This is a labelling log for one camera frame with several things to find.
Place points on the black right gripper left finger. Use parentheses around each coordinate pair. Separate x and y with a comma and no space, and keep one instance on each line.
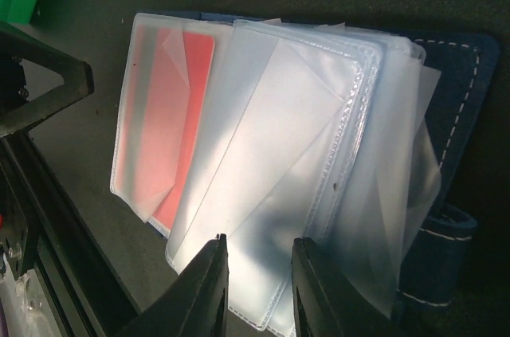
(196,304)

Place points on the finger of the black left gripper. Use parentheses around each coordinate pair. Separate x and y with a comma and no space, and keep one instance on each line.
(37,81)

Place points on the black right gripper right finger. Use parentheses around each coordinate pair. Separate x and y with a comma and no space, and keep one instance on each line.
(326,303)

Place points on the red card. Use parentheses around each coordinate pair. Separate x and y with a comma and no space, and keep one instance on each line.
(161,102)

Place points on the navy blue card holder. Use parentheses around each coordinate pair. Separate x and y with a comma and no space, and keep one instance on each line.
(349,136)

